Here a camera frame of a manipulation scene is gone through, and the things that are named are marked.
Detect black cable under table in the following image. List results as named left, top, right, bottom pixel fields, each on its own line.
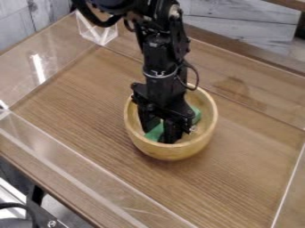
left=0, top=202, right=40, bottom=228

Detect green rectangular block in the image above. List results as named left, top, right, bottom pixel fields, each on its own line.
left=144, top=106, right=202, bottom=143

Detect brown wooden bowl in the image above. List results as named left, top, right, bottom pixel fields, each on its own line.
left=124, top=88, right=218, bottom=161

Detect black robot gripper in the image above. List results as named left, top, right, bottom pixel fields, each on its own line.
left=131, top=72, right=197, bottom=144

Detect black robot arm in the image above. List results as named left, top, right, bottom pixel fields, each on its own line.
left=71, top=0, right=197, bottom=143

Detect clear acrylic tray wall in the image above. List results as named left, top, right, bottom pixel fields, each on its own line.
left=0, top=107, right=191, bottom=228

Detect black table leg bracket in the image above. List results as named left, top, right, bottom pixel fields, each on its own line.
left=27, top=184, right=70, bottom=228

